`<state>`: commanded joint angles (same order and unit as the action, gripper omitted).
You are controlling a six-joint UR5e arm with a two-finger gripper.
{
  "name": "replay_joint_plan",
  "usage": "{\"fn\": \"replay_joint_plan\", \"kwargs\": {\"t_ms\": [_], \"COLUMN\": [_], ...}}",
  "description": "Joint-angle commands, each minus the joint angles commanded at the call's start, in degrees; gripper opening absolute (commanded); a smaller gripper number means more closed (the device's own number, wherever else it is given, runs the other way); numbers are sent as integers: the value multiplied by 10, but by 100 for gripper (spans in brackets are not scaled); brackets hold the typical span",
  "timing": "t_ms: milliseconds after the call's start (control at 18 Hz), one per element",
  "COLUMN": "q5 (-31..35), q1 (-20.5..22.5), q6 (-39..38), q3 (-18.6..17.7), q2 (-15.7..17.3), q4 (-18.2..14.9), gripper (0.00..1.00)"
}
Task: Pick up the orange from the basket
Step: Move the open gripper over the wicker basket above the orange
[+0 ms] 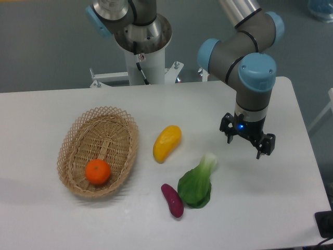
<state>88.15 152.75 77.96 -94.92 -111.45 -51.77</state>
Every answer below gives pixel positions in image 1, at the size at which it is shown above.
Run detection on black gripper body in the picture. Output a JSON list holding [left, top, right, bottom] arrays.
[[233, 114, 265, 146]]

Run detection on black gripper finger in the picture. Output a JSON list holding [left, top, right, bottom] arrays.
[[220, 112, 234, 143], [255, 133, 276, 159]]

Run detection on orange fruit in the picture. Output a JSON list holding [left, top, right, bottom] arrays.
[[85, 159, 111, 185]]

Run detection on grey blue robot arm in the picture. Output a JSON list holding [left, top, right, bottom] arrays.
[[85, 1, 285, 156]]

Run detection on woven wicker basket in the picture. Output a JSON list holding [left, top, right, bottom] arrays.
[[57, 107, 139, 198]]

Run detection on yellow mango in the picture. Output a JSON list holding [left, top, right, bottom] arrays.
[[153, 125, 182, 164]]

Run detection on green bok choy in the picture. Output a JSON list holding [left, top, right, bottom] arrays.
[[177, 153, 217, 209]]

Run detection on black device at edge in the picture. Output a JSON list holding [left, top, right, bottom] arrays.
[[314, 211, 332, 238]]

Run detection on purple sweet potato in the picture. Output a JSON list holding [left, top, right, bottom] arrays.
[[161, 183, 184, 218]]

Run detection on blue bag in corner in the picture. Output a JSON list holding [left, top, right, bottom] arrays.
[[308, 0, 332, 23]]

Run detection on white frame at right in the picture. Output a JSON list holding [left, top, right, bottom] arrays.
[[307, 88, 332, 136]]

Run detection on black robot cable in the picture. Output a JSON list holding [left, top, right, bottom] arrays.
[[133, 41, 151, 85]]

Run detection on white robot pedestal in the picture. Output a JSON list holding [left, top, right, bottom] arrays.
[[90, 14, 184, 88]]

